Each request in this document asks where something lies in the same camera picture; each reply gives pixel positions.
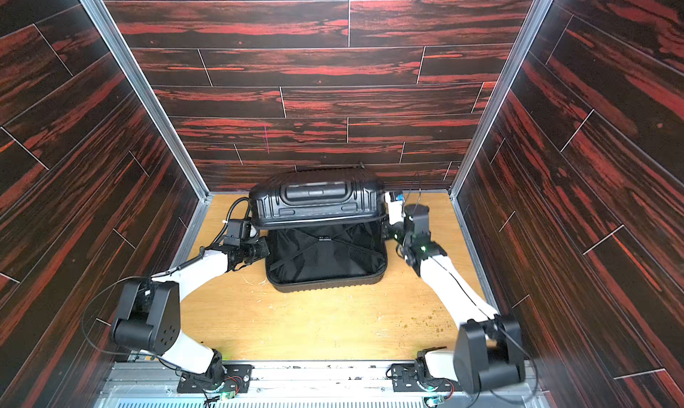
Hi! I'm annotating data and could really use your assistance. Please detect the black hard-shell suitcase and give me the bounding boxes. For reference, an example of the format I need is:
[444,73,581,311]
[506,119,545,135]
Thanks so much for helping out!
[249,167,388,293]

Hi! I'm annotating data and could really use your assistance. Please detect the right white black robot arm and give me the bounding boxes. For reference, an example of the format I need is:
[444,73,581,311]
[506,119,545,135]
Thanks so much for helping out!
[388,201,525,395]

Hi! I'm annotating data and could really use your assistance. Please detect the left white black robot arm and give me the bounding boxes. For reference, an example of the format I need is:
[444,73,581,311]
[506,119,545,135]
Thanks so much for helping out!
[112,218,269,389]

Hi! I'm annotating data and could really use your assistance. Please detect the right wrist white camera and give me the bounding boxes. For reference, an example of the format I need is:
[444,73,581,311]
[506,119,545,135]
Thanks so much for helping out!
[384,191,405,226]

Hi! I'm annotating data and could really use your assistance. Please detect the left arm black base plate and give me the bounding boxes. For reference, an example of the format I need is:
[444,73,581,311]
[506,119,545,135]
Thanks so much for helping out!
[176,363,254,395]

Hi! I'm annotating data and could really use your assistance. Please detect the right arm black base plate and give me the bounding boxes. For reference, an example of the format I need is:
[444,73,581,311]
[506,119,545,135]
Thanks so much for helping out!
[386,362,462,393]

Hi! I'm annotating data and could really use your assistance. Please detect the aluminium front rail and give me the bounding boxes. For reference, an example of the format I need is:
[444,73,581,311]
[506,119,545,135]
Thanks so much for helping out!
[94,360,554,407]

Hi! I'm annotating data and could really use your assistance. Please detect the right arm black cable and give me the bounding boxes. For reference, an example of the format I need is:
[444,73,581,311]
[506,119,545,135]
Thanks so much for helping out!
[426,255,535,408]

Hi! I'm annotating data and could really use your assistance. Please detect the left aluminium corner post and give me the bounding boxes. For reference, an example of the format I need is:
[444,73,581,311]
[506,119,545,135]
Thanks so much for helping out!
[78,0,209,203]

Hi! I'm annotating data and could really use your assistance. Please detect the aluminium corner post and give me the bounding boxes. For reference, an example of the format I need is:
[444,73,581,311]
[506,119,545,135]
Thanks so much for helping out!
[449,0,554,205]
[78,0,209,203]

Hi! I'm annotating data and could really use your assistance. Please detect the right aluminium corner post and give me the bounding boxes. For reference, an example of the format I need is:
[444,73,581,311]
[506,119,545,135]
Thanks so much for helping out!
[449,0,554,205]

